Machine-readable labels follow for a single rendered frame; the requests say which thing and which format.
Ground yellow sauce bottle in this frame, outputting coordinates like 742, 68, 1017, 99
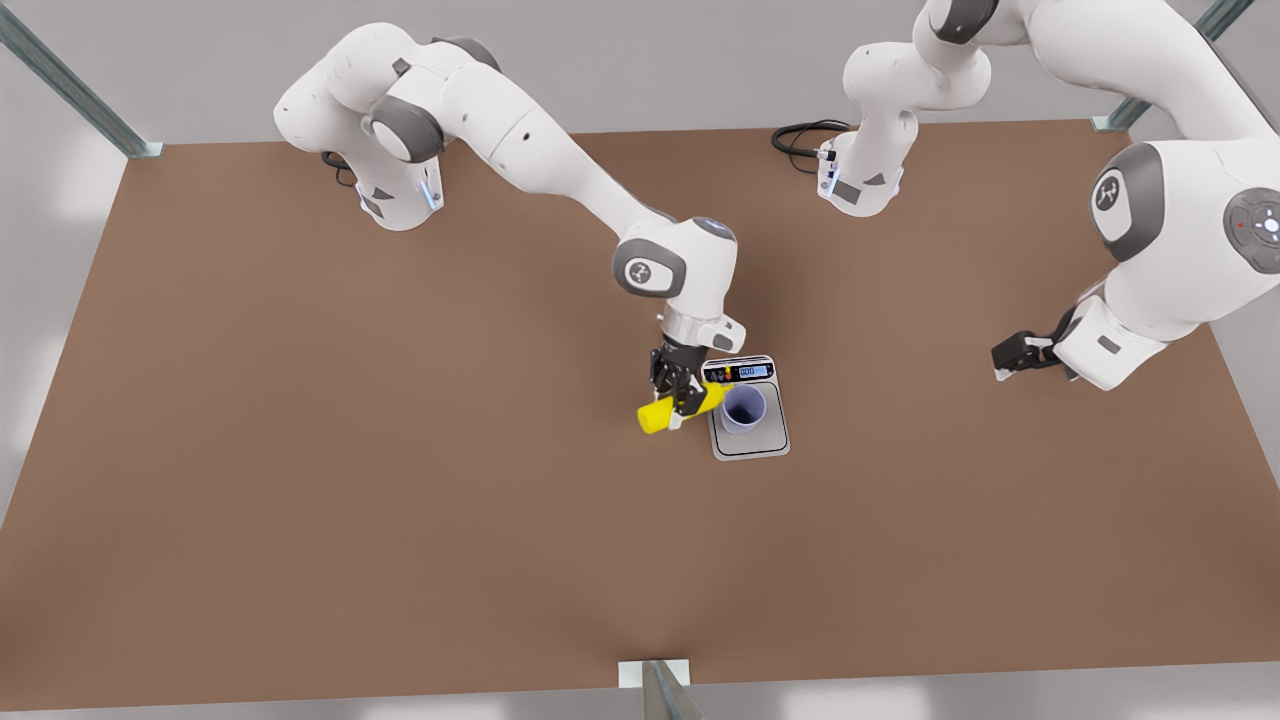
637, 382, 736, 436

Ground lavender cup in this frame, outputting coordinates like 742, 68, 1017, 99
720, 385, 769, 437

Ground grey digital kitchen scale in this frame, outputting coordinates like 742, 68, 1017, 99
701, 355, 792, 463

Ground silver frame post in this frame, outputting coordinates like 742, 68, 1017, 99
0, 4, 165, 160
617, 658, 702, 720
1091, 0, 1257, 134

